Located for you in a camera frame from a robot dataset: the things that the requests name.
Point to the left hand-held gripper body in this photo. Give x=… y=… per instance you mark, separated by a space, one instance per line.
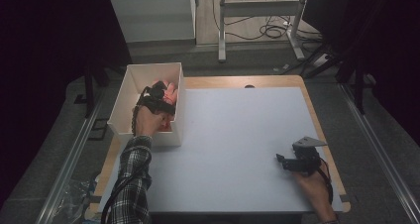
x=155 y=100

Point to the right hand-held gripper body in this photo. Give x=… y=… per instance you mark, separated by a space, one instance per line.
x=307 y=158

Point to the pink soft item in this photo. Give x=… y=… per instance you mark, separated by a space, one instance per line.
x=171 y=93

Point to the white box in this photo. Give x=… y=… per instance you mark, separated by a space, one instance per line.
x=127 y=105

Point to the person's left hand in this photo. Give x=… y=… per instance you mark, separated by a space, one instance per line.
x=148 y=121

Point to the person's right hand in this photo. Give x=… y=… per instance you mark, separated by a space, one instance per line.
x=313 y=191

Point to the light grey table mat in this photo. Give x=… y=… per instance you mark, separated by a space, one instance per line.
x=231 y=144

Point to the black metal stand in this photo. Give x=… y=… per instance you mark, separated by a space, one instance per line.
x=89 y=88
x=358 y=82

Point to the wooden table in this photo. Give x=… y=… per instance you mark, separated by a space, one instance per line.
x=231 y=82

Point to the white cabinet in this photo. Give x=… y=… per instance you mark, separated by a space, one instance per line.
x=152 y=17

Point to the white power strip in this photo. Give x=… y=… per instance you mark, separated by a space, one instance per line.
x=321 y=60

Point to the clear plastic bag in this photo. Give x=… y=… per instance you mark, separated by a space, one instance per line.
x=76 y=197

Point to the aluminium rail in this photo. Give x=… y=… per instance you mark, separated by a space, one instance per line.
x=66 y=164
x=379 y=151

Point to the white metal table frame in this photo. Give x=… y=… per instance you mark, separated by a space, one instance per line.
x=261 y=9

